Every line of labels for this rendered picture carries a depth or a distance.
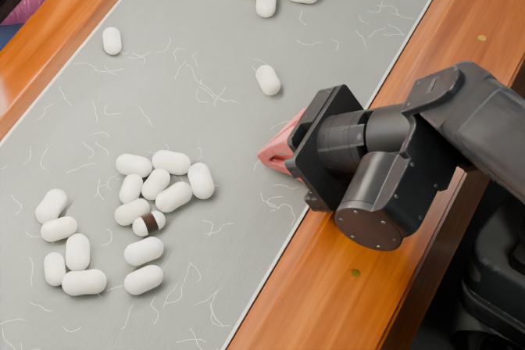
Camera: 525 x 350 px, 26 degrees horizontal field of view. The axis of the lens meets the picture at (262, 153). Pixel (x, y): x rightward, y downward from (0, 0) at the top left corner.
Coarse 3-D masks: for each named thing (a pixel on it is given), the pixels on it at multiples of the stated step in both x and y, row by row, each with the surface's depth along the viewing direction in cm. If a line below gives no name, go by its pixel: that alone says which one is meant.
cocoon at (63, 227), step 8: (64, 216) 103; (48, 224) 102; (56, 224) 102; (64, 224) 102; (72, 224) 102; (48, 232) 102; (56, 232) 102; (64, 232) 102; (72, 232) 102; (48, 240) 102; (56, 240) 102
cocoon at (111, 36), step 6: (108, 30) 117; (114, 30) 117; (102, 36) 117; (108, 36) 117; (114, 36) 117; (108, 42) 116; (114, 42) 116; (120, 42) 117; (108, 48) 116; (114, 48) 116; (120, 48) 117; (114, 54) 117
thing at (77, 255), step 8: (72, 240) 101; (80, 240) 101; (88, 240) 102; (72, 248) 100; (80, 248) 100; (88, 248) 101; (72, 256) 100; (80, 256) 100; (88, 256) 100; (72, 264) 100; (80, 264) 100; (88, 264) 101
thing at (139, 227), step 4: (152, 212) 103; (156, 212) 103; (160, 212) 103; (156, 216) 103; (160, 216) 103; (164, 216) 103; (136, 220) 103; (140, 220) 102; (156, 220) 103; (160, 220) 103; (164, 220) 103; (136, 224) 102; (140, 224) 102; (144, 224) 102; (160, 224) 103; (164, 224) 103; (136, 228) 102; (140, 228) 102; (144, 228) 102; (160, 228) 103; (136, 232) 102; (140, 232) 102; (144, 232) 102
